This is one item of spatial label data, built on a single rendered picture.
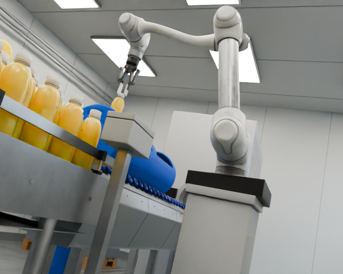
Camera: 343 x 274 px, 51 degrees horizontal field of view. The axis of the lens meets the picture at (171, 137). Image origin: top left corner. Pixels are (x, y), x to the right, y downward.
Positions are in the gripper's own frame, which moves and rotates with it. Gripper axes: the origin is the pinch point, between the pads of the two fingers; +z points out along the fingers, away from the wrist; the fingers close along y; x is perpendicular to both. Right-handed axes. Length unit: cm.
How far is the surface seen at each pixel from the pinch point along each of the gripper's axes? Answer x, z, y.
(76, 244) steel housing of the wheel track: 43, 83, -29
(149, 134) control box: 61, 37, -53
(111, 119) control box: 76, 38, -46
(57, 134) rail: 93, 50, -41
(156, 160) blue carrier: -3.6, 35.6, -31.7
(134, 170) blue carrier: 16, 46, -30
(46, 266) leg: 41, 95, -18
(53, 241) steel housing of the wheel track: 50, 83, -23
